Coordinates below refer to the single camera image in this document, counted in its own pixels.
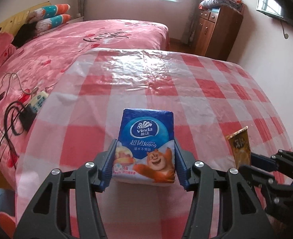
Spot folded blankets on cabinet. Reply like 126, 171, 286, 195
199, 0, 244, 12

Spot yellow wooden headboard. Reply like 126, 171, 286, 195
0, 1, 52, 37

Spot blue tissue pack Vinda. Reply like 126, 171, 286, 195
112, 109, 175, 186

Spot black cable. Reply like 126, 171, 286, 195
0, 100, 28, 160

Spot brown wooden cabinet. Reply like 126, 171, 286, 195
192, 6, 243, 61

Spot brown gold snack wrapper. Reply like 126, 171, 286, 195
226, 126, 251, 168

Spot right grey curtain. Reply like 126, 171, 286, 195
180, 0, 200, 44

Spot upper colourful bolster pillow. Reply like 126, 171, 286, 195
26, 4, 70, 23

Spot pink bed cover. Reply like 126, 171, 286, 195
0, 20, 170, 187

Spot black power adapter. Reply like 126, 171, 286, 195
18, 104, 37, 131

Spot white power strip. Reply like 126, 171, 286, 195
28, 91, 49, 113

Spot black garment by bolsters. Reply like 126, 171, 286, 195
12, 22, 37, 48

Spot lower colourful bolster pillow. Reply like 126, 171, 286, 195
35, 14, 71, 33

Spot white cable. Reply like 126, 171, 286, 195
1, 72, 39, 96

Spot colourful bolster pillow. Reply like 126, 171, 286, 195
35, 14, 71, 33
26, 4, 70, 23

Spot red checkered plastic tablecloth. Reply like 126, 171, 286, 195
14, 47, 293, 239

